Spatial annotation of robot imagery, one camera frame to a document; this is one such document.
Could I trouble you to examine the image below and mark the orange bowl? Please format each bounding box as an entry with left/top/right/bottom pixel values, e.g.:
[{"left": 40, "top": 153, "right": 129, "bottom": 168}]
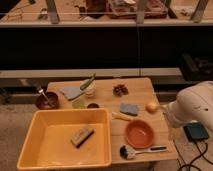
[{"left": 124, "top": 120, "right": 155, "bottom": 148}]

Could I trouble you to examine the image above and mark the green vegetable toy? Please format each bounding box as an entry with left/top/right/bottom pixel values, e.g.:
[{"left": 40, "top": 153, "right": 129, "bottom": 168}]
[{"left": 80, "top": 73, "right": 96, "bottom": 91}]

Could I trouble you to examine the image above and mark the tan scrub brush block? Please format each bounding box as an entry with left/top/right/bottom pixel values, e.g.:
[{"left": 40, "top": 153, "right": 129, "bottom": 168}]
[{"left": 71, "top": 125, "right": 94, "bottom": 148}]

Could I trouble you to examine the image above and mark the yellow plastic tub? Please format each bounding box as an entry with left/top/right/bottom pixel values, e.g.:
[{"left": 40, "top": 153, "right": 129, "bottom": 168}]
[{"left": 17, "top": 108, "right": 112, "bottom": 171}]

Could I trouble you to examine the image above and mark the brown pinecone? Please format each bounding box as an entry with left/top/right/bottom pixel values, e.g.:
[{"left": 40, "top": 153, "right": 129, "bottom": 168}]
[{"left": 113, "top": 84, "right": 129, "bottom": 97}]

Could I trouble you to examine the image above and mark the white cup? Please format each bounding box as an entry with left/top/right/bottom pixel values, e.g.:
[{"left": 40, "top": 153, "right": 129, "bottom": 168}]
[{"left": 83, "top": 82, "right": 96, "bottom": 98}]

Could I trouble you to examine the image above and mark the yellow banana toy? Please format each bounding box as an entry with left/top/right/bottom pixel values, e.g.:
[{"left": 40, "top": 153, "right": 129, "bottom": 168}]
[{"left": 112, "top": 112, "right": 132, "bottom": 121}]

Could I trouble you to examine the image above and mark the small dark round cup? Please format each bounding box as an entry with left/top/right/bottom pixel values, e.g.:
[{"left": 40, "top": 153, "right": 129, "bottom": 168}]
[{"left": 87, "top": 103, "right": 100, "bottom": 108}]

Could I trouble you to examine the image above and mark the black bristle brush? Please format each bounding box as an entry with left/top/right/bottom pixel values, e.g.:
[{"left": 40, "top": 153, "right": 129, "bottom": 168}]
[{"left": 120, "top": 145, "right": 167, "bottom": 160}]

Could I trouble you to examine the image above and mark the black box on floor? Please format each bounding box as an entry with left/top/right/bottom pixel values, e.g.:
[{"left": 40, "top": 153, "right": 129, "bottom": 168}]
[{"left": 183, "top": 122, "right": 209, "bottom": 142}]

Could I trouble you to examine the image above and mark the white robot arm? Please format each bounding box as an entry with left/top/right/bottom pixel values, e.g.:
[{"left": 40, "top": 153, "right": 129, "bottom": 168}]
[{"left": 163, "top": 81, "right": 213, "bottom": 132}]

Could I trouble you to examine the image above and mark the blue sponge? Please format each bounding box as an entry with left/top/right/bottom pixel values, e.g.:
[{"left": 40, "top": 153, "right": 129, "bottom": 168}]
[{"left": 120, "top": 103, "right": 139, "bottom": 116}]

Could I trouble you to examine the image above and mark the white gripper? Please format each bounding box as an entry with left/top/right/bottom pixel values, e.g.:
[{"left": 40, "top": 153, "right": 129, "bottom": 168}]
[{"left": 160, "top": 103, "right": 177, "bottom": 127}]

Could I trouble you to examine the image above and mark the green round lid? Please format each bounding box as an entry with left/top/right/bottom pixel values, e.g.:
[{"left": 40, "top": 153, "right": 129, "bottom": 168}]
[{"left": 72, "top": 99, "right": 85, "bottom": 109}]

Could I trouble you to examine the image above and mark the black cable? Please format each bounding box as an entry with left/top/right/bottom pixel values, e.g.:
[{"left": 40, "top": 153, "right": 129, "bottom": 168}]
[{"left": 173, "top": 139, "right": 213, "bottom": 171}]

